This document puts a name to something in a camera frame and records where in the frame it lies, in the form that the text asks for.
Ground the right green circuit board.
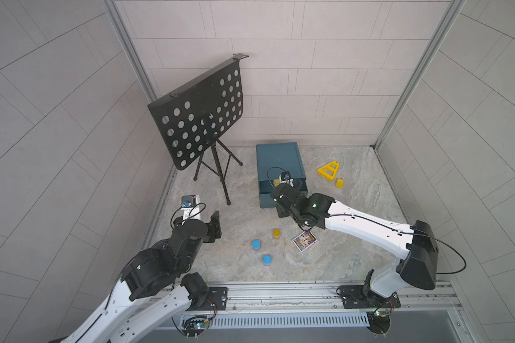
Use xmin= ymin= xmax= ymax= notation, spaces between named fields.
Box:
xmin=366 ymin=312 xmax=391 ymax=335

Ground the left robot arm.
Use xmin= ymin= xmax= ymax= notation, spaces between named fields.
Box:
xmin=61 ymin=212 xmax=222 ymax=342

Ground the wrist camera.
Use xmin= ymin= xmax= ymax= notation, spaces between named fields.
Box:
xmin=181 ymin=194 xmax=198 ymax=215
xmin=279 ymin=171 xmax=293 ymax=186

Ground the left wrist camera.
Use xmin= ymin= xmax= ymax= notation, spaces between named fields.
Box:
xmin=181 ymin=194 xmax=198 ymax=215

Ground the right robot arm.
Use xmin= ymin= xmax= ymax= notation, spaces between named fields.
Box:
xmin=270 ymin=183 xmax=441 ymax=307

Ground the green circuit board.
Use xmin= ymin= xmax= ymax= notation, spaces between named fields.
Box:
xmin=182 ymin=315 xmax=211 ymax=339
xmin=366 ymin=312 xmax=391 ymax=335

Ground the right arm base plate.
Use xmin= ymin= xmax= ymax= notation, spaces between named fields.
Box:
xmin=336 ymin=285 xmax=401 ymax=310

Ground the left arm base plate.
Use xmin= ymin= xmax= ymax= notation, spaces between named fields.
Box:
xmin=188 ymin=287 xmax=229 ymax=312

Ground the left green circuit board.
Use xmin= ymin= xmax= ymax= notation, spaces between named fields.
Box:
xmin=182 ymin=315 xmax=211 ymax=339

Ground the colourful picture card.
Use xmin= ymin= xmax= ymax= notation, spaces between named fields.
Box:
xmin=292 ymin=231 xmax=317 ymax=252

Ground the teal three-drawer cabinet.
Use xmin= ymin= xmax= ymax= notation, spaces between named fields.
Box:
xmin=256 ymin=142 xmax=308 ymax=209

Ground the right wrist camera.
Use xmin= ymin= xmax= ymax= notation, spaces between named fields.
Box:
xmin=279 ymin=171 xmax=293 ymax=186

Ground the black perforated music stand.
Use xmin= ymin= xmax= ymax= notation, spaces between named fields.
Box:
xmin=147 ymin=54 xmax=248 ymax=205

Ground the aluminium mounting rail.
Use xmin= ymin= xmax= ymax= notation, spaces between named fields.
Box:
xmin=207 ymin=282 xmax=463 ymax=315

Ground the blue paint can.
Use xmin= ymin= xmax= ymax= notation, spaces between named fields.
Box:
xmin=252 ymin=240 xmax=261 ymax=251
xmin=262 ymin=254 xmax=272 ymax=266

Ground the yellow triangular plastic frame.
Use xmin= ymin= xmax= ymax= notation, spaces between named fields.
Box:
xmin=317 ymin=161 xmax=340 ymax=182

